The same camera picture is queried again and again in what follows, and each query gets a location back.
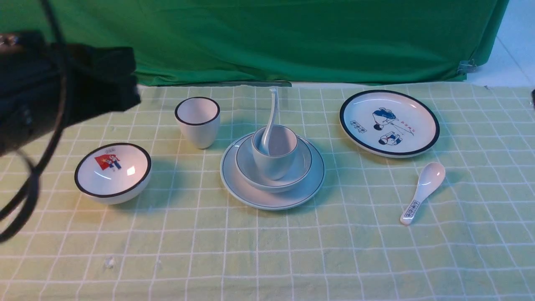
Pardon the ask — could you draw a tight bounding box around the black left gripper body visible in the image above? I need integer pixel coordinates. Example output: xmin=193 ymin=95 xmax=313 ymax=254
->
xmin=0 ymin=31 xmax=141 ymax=156

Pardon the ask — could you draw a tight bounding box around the plain white bowl thin rim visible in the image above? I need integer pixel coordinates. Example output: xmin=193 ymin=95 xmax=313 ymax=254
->
xmin=236 ymin=134 xmax=318 ymax=193

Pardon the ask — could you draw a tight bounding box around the plain white ceramic spoon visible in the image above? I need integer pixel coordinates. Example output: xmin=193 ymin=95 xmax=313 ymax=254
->
xmin=259 ymin=88 xmax=279 ymax=156

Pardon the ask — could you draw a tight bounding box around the plain white cup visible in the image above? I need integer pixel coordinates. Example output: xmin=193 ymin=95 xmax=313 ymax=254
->
xmin=252 ymin=125 xmax=298 ymax=180

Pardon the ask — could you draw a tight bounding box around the green backdrop cloth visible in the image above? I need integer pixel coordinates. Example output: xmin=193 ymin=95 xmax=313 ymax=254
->
xmin=0 ymin=0 xmax=510 ymax=87

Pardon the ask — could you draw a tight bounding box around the white bowl with flag picture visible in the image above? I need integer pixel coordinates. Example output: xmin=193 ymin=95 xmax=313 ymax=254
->
xmin=74 ymin=142 xmax=153 ymax=204

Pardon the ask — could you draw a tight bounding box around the white cup black rim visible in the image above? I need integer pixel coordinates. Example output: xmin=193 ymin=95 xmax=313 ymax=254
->
xmin=174 ymin=97 xmax=221 ymax=149

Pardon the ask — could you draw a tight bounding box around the plain white plate thin rim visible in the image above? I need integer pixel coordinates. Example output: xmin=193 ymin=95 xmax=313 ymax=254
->
xmin=220 ymin=133 xmax=326 ymax=210

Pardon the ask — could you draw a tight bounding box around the white plate with cartoon figures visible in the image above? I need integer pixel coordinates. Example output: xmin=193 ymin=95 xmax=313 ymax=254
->
xmin=339 ymin=89 xmax=440 ymax=158

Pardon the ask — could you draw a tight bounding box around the light green checkered tablecloth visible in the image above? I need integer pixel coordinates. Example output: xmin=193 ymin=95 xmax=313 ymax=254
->
xmin=0 ymin=83 xmax=535 ymax=301

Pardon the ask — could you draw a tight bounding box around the metal clip on backdrop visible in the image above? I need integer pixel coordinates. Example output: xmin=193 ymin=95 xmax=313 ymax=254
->
xmin=457 ymin=59 xmax=478 ymax=74

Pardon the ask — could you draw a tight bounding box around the white spoon with printed handle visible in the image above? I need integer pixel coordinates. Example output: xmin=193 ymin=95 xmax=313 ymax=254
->
xmin=400 ymin=162 xmax=446 ymax=226

